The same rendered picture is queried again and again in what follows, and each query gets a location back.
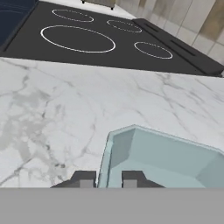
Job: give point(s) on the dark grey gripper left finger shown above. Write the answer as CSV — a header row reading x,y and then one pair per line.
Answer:
x,y
84,176

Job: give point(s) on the grey appliance with black feet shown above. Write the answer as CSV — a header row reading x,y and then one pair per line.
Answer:
x,y
99,3

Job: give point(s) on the black hob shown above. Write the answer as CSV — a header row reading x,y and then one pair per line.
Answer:
x,y
87,40

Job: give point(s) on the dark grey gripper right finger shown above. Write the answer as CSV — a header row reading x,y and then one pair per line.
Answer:
x,y
132,176

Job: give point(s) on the pale blue tupperware container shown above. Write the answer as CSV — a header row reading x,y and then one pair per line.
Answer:
x,y
163,163

